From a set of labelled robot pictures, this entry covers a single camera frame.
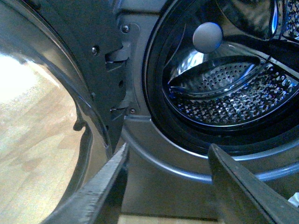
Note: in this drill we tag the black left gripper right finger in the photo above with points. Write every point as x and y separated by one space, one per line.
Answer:
242 197

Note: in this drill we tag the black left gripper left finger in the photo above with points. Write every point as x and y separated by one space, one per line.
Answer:
99 200

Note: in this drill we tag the washing machine door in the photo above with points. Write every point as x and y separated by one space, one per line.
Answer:
62 101

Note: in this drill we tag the grey front-load washing machine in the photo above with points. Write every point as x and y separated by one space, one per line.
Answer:
243 97

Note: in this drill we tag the grey ball in drum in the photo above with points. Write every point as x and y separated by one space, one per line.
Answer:
207 37

